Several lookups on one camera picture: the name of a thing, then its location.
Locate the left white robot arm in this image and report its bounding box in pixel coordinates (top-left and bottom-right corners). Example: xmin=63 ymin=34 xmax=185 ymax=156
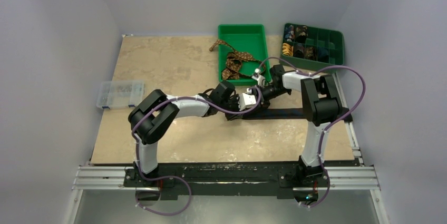
xmin=128 ymin=81 xmax=253 ymax=187

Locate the dark navy striped tie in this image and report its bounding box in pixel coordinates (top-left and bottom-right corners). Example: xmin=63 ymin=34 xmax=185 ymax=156
xmin=225 ymin=105 xmax=306 ymax=121

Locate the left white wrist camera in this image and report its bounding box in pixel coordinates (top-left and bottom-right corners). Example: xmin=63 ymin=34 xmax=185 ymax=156
xmin=238 ymin=88 xmax=262 ymax=111

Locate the dark green compartment organizer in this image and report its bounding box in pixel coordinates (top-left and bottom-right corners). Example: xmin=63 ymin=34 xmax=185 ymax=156
xmin=280 ymin=23 xmax=345 ymax=71

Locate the clear plastic parts box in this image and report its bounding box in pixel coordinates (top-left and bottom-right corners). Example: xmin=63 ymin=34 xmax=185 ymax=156
xmin=96 ymin=80 xmax=145 ymax=110

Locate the navy rolled tie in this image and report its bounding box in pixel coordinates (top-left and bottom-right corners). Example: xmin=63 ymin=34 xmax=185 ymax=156
xmin=317 ymin=47 xmax=329 ymax=63

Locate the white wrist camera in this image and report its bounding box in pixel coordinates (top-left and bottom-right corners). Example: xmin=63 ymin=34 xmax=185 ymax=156
xmin=251 ymin=68 xmax=267 ymax=87
xmin=238 ymin=88 xmax=262 ymax=111

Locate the blue patterned rolled tie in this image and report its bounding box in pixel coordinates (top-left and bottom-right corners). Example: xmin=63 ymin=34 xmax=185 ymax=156
xmin=284 ymin=24 xmax=295 ymax=42

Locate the brown patterned tie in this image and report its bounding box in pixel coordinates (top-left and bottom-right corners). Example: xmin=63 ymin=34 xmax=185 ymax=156
xmin=209 ymin=39 xmax=261 ymax=80

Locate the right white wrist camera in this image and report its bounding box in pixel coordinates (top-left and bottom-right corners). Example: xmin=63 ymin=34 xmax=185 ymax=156
xmin=251 ymin=68 xmax=267 ymax=87

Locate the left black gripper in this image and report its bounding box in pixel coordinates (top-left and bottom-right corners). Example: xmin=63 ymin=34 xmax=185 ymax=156
xmin=219 ymin=94 xmax=246 ymax=121

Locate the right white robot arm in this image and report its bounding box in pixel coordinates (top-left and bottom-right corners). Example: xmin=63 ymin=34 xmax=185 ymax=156
xmin=262 ymin=65 xmax=343 ymax=186

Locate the bright green plastic tray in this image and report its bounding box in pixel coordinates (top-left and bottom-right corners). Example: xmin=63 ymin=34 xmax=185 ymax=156
xmin=214 ymin=24 xmax=271 ymax=86

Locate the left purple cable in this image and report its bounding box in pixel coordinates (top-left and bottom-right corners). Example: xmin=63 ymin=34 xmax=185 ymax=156
xmin=131 ymin=86 xmax=263 ymax=216

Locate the orange striped rolled tie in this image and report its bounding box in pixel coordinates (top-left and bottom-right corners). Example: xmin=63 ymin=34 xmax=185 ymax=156
xmin=282 ymin=43 xmax=294 ymax=57

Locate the black mounting base rail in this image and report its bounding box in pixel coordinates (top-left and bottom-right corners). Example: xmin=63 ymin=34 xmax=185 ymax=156
xmin=123 ymin=161 xmax=328 ymax=202

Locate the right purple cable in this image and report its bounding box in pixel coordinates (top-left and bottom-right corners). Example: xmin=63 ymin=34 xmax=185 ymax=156
xmin=258 ymin=56 xmax=367 ymax=209

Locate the purple cable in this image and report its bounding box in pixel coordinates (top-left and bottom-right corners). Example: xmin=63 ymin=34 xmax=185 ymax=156
xmin=131 ymin=86 xmax=263 ymax=216
xmin=258 ymin=56 xmax=367 ymax=209

